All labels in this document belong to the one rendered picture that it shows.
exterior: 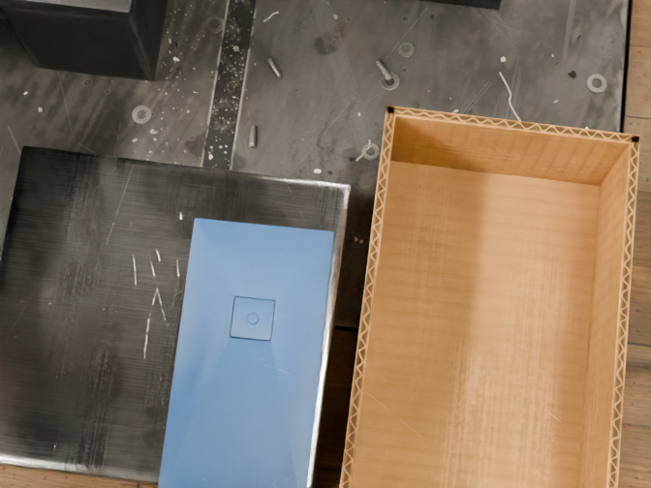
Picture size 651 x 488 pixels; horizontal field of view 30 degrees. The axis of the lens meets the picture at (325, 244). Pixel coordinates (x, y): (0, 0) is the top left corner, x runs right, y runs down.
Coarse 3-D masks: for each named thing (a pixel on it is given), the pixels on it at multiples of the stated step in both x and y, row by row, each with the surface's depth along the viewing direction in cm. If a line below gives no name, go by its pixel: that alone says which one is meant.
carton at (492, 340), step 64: (384, 128) 57; (448, 128) 58; (512, 128) 57; (576, 128) 57; (384, 192) 56; (448, 192) 63; (512, 192) 63; (576, 192) 63; (384, 256) 62; (448, 256) 62; (512, 256) 62; (576, 256) 62; (384, 320) 61; (448, 320) 61; (512, 320) 61; (576, 320) 61; (384, 384) 60; (448, 384) 60; (512, 384) 60; (576, 384) 60; (384, 448) 60; (448, 448) 60; (512, 448) 60; (576, 448) 60
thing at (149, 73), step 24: (144, 0) 60; (168, 0) 66; (24, 24) 60; (48, 24) 60; (72, 24) 59; (96, 24) 59; (120, 24) 58; (144, 24) 61; (48, 48) 63; (72, 48) 62; (96, 48) 62; (120, 48) 61; (144, 48) 62; (96, 72) 65; (120, 72) 64; (144, 72) 64
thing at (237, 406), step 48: (192, 240) 60; (240, 240) 60; (288, 240) 60; (192, 288) 60; (240, 288) 60; (288, 288) 60; (192, 336) 59; (288, 336) 59; (192, 384) 59; (240, 384) 59; (288, 384) 59; (192, 432) 58; (240, 432) 58; (288, 432) 58; (192, 480) 57; (240, 480) 57; (288, 480) 57
